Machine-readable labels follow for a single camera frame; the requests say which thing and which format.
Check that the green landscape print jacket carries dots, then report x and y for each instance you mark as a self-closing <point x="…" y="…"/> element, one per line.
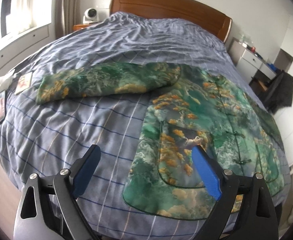
<point x="188" y="107"/>

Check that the brown wooden headboard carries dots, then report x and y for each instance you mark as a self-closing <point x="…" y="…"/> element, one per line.
<point x="210" y="19"/>

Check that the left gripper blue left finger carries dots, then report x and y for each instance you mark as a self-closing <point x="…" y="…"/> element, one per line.
<point x="83" y="169"/>

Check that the small picture card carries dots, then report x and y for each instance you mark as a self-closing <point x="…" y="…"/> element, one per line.
<point x="24" y="83"/>

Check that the white drawer desk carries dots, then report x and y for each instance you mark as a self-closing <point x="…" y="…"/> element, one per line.
<point x="248" y="64"/>

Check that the blue checked bed cover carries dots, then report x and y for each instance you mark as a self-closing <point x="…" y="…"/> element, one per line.
<point x="46" y="138"/>

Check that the white round camera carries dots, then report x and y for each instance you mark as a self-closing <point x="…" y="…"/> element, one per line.
<point x="90" y="16"/>

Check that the wooden bedside table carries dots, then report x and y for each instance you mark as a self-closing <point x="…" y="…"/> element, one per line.
<point x="83" y="26"/>

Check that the dark jacket on chair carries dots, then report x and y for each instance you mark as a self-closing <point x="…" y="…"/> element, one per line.
<point x="279" y="93"/>

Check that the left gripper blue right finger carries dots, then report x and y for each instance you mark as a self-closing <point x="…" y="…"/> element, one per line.
<point x="209" y="170"/>

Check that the white folded cloth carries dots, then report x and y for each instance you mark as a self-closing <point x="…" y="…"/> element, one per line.
<point x="6" y="80"/>

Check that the beige curtain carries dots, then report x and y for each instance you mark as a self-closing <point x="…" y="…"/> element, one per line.
<point x="66" y="15"/>

